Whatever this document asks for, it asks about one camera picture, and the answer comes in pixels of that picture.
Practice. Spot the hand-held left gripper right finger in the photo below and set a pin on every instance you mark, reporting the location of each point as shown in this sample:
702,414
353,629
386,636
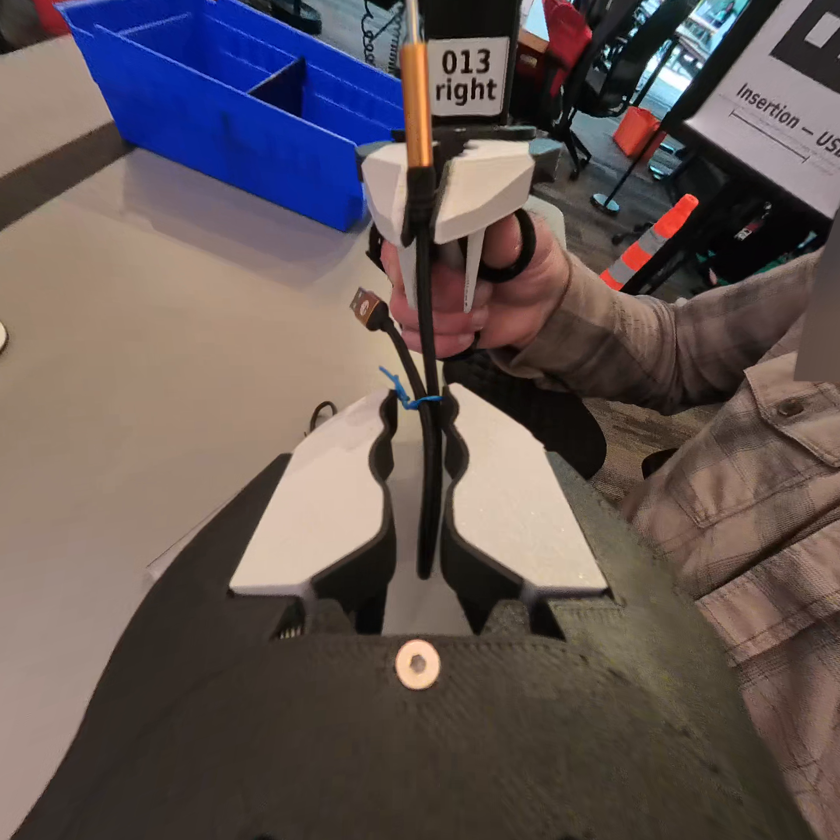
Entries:
525,518

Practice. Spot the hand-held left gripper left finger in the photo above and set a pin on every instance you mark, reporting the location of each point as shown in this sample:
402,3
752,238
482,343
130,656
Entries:
315,518

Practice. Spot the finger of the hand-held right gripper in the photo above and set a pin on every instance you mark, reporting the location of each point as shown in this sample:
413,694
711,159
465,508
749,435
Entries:
387,184
485,190

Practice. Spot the blue twist tie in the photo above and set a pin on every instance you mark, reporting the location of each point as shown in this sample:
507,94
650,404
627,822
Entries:
410,401

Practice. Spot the blue storage bin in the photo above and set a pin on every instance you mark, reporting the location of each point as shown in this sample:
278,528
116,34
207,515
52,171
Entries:
229,131

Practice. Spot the person's right hand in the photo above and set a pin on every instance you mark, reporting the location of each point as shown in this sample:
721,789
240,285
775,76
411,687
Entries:
512,315

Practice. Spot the black quilted pad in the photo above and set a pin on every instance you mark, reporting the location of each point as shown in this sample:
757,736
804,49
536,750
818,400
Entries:
538,413

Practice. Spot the black round-base stand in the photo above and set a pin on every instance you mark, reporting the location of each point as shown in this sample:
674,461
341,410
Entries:
605,203

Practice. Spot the black office chair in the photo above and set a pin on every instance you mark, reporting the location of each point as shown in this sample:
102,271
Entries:
610,79

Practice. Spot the red floor box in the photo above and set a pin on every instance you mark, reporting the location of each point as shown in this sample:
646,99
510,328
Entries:
636,134

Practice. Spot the person's plaid shirt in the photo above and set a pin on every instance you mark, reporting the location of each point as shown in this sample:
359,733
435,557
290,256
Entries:
774,525

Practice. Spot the black white marker sign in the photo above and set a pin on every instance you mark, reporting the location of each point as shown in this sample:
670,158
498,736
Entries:
754,111

